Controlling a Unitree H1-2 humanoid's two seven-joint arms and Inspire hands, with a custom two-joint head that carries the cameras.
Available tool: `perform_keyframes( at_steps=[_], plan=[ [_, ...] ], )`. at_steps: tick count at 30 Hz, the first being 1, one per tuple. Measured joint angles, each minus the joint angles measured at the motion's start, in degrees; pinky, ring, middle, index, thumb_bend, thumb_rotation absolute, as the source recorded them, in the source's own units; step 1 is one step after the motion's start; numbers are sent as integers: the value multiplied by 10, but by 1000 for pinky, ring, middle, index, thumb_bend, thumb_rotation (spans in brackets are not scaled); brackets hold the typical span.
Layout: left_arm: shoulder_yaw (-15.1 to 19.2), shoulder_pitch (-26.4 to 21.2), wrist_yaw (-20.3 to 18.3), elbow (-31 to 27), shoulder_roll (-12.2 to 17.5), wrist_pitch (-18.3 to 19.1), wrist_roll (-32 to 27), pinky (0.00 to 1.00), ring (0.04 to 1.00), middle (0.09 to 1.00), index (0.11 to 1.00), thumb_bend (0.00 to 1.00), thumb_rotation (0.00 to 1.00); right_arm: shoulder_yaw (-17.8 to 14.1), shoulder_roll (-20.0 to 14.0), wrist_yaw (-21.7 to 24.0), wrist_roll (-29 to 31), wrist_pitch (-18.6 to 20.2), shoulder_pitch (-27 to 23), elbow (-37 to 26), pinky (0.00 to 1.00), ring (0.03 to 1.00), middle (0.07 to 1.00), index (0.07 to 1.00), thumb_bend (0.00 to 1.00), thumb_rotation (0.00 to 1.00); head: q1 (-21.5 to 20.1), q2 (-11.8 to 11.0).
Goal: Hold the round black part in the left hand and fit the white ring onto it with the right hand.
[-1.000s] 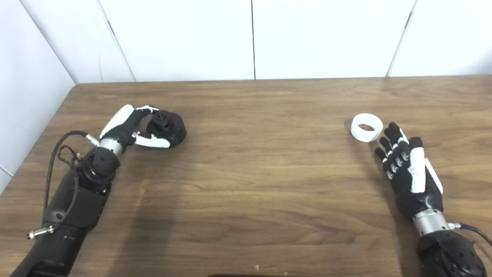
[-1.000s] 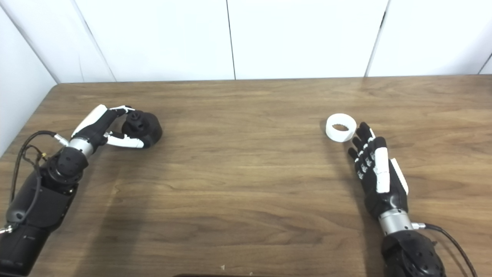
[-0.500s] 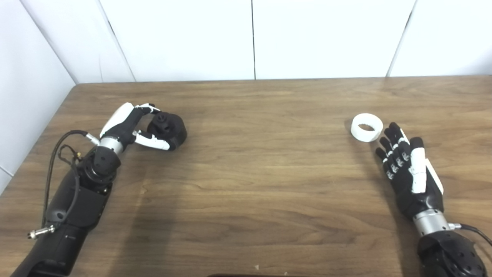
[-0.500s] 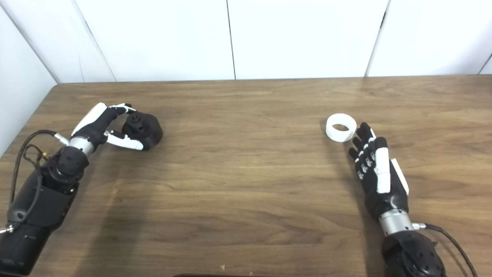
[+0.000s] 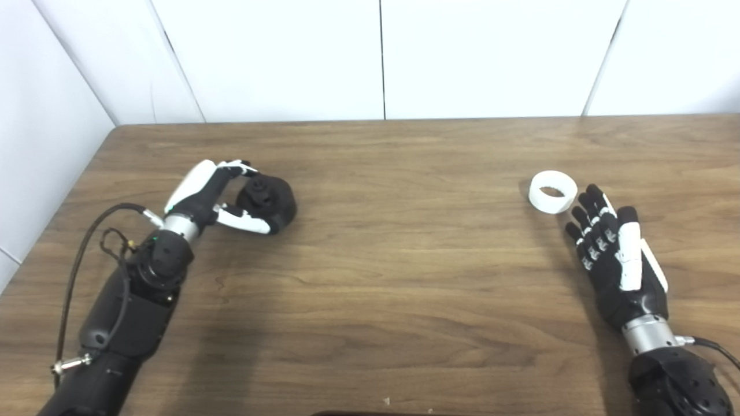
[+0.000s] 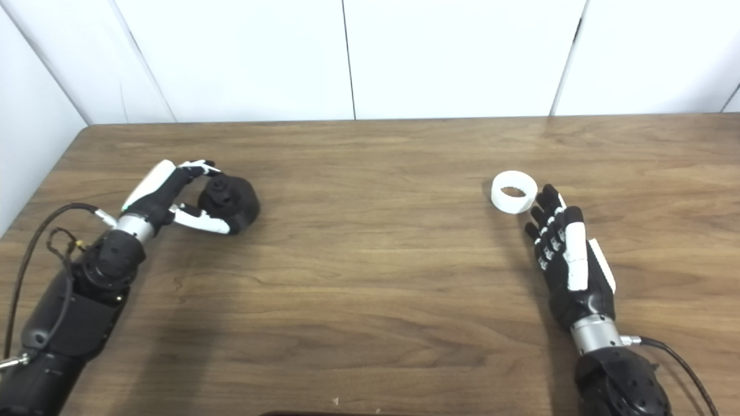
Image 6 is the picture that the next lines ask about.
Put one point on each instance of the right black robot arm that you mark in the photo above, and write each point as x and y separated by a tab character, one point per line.
624	384

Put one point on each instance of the round black plastic part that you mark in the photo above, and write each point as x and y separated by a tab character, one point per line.
240	202

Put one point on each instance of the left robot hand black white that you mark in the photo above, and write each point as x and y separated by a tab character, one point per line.
159	193

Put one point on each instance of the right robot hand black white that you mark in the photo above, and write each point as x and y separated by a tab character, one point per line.
584	303

